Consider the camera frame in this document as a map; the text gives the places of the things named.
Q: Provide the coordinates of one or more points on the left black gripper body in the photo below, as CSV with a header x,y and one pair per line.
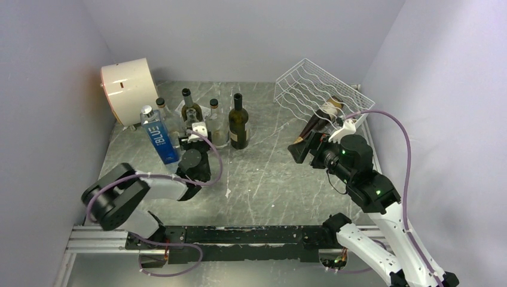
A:
x,y
201,146

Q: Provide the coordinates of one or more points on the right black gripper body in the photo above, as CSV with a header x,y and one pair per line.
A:
x,y
319,159

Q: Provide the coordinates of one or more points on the small clear glass bottle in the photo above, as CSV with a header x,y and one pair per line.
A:
x,y
191,118

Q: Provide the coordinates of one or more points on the clear bottle black cap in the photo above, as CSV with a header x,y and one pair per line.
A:
x,y
217,124

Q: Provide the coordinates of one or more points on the clear blue label bottle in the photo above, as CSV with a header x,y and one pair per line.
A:
x,y
153,124

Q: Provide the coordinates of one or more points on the slim amber gold-capped bottle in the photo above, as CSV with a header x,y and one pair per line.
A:
x,y
324,115

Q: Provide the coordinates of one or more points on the dark primitivo wine bottle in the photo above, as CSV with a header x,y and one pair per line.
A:
x,y
189,103

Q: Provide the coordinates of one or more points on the dark green wine bottle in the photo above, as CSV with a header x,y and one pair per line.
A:
x,y
238,123

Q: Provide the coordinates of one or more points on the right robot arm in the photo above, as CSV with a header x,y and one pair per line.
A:
x,y
350,160

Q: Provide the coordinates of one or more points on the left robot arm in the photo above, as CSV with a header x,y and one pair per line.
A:
x,y
113,200

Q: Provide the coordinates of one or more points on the cream cylindrical appliance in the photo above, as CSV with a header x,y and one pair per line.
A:
x,y
128,86

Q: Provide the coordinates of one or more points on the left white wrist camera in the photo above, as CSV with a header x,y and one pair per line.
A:
x,y
198,131

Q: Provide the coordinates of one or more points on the white wire wine rack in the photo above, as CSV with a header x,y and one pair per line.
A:
x,y
307,88

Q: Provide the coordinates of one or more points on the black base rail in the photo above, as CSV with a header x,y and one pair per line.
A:
x,y
185,244

